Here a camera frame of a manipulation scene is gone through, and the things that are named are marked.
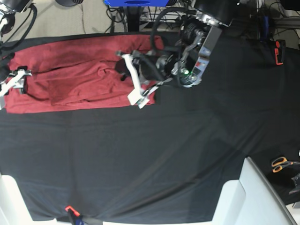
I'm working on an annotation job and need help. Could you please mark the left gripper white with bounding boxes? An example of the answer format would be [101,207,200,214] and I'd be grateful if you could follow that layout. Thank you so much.
[115,50,169,109]

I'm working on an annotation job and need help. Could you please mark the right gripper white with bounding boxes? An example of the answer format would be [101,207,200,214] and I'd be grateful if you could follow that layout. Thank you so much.
[0,67,32,110]

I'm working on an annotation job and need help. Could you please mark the red long-sleeve T-shirt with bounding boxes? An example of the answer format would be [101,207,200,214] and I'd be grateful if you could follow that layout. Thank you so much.
[4,34,151,114]

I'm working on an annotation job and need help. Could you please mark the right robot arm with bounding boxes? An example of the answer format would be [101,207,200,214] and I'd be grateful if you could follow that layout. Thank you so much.
[0,0,38,109]

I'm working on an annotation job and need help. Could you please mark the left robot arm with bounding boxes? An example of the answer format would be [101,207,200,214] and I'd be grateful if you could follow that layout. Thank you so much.
[115,0,240,108]

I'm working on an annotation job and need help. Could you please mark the white power strip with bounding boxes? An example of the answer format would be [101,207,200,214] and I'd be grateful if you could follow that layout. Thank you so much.
[140,11,183,25]

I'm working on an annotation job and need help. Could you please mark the blue plastic bin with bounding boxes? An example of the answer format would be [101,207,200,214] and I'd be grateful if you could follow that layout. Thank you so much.
[104,0,168,7]

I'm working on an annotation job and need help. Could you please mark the black table cloth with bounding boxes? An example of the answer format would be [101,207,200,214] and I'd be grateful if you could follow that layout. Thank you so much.
[0,36,300,224]

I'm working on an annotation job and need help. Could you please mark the white foam block left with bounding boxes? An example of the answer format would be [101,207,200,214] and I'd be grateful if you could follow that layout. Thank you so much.
[0,174,57,225]

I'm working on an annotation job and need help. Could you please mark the white foam block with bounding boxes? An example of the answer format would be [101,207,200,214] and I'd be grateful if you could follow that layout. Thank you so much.
[211,157,297,225]
[0,174,57,225]

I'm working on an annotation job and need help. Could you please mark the orange clamp at bottom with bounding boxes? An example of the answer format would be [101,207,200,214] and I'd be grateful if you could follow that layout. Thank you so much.
[65,205,80,217]

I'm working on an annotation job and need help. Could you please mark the orange and black clamp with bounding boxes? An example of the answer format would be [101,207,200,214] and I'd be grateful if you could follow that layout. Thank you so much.
[274,39,286,65]

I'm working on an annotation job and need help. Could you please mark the white foam block right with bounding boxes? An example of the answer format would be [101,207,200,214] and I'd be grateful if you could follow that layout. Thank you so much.
[211,157,297,225]

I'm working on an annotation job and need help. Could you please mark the blue clamp on frame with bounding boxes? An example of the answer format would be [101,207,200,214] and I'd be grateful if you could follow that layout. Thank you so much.
[259,15,270,42]

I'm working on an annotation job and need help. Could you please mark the yellow-handled scissors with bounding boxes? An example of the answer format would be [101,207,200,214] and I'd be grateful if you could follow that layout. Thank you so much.
[271,157,300,173]

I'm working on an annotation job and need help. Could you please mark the black metal bracket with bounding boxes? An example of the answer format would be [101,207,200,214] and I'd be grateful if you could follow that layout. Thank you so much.
[289,173,300,195]

